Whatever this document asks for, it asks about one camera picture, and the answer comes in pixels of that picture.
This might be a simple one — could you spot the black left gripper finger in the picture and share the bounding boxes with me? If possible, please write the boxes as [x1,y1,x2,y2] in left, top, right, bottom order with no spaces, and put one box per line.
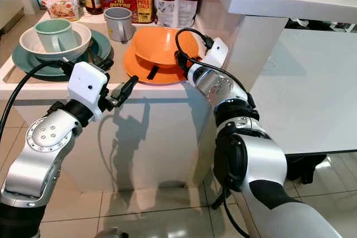
[85,48,115,73]
[110,75,139,108]

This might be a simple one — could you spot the orange plate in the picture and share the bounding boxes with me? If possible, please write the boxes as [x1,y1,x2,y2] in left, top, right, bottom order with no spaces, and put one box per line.
[123,42,195,85]

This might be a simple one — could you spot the orange bowl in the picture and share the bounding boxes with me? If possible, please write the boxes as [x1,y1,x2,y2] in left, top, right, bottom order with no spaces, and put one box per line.
[132,26,200,67]

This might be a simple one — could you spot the grey mug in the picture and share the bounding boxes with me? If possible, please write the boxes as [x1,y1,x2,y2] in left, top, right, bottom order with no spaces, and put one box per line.
[103,6,135,43]

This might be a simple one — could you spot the mint green mug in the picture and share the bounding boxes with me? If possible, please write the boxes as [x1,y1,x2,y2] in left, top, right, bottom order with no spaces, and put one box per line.
[35,18,81,54]

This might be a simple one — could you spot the white kitchen island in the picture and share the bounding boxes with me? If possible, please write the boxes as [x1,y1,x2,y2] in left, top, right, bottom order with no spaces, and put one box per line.
[0,0,357,193]

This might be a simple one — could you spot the cream bowl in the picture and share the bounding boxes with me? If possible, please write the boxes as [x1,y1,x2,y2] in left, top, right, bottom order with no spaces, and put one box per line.
[19,21,93,64]

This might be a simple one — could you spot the teal plate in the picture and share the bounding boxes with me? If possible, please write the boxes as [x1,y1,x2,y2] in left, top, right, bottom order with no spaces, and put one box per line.
[11,28,113,80]

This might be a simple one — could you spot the grey table with black legs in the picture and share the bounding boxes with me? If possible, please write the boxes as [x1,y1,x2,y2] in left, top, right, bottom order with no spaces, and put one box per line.
[248,28,357,186]

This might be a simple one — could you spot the silver robot leg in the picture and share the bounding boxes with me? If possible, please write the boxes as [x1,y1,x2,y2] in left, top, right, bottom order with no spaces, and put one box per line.
[94,226,130,238]

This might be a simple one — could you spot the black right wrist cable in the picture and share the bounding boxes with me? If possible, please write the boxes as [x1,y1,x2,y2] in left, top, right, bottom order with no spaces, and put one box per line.
[175,27,255,103]

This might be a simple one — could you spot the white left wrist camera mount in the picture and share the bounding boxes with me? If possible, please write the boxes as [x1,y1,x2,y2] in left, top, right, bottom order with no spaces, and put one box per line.
[68,61,110,107]

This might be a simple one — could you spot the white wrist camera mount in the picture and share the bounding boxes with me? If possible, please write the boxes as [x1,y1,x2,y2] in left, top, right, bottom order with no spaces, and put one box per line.
[68,61,110,107]
[201,37,229,69]

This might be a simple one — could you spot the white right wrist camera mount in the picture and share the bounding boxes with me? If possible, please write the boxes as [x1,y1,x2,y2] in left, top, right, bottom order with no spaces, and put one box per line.
[201,37,229,69]

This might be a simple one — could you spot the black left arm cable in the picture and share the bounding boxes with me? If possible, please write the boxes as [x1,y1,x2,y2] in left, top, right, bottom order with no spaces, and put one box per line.
[0,60,72,138]

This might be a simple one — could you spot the black right elbow cable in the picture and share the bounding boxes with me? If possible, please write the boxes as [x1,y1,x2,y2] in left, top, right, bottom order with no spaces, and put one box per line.
[223,188,249,238]

